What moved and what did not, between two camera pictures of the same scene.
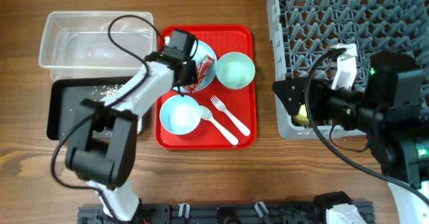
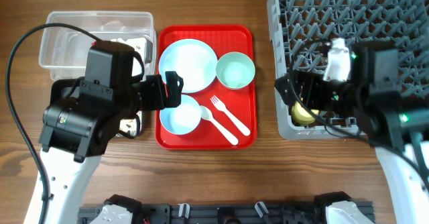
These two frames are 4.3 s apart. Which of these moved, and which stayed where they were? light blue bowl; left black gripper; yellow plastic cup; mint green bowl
Moved: left black gripper
Stayed: yellow plastic cup; light blue bowl; mint green bowl
